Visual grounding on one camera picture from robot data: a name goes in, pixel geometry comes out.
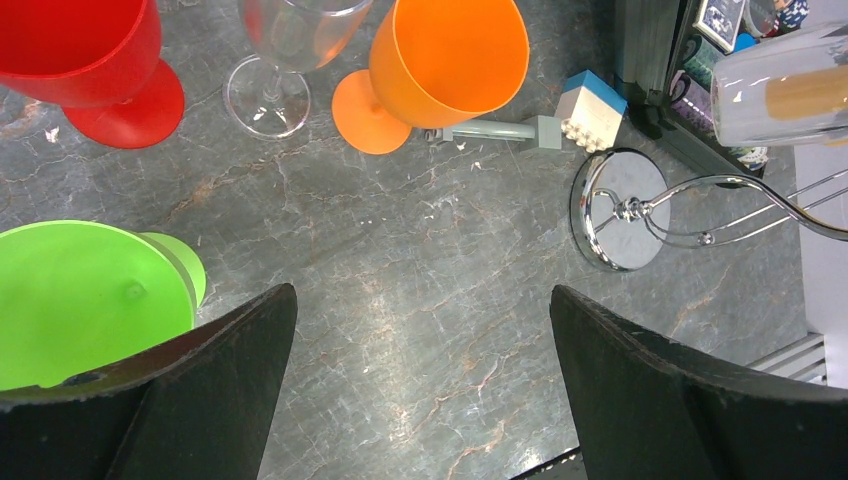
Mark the clear wine glass back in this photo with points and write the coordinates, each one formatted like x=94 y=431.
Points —
x=788 y=91

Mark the orange wine glass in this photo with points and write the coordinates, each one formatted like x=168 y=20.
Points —
x=432 y=64

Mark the clear wine glass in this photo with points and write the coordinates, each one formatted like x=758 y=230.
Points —
x=788 y=91
x=267 y=93

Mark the grey metal tool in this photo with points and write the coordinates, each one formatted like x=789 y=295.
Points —
x=535 y=133

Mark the red wine glass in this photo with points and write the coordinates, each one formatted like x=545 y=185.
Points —
x=99 y=61

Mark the clear wine glass front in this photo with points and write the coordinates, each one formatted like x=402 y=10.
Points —
x=267 y=93

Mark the white blue block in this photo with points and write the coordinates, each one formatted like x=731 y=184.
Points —
x=590 y=112

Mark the chrome wine glass rack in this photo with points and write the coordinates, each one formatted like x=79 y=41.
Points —
x=620 y=211

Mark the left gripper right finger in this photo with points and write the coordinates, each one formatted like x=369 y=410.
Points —
x=647 y=407

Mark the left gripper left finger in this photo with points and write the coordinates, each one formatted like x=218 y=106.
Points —
x=198 y=406

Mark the green wine glass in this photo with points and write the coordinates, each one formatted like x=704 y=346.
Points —
x=78 y=295

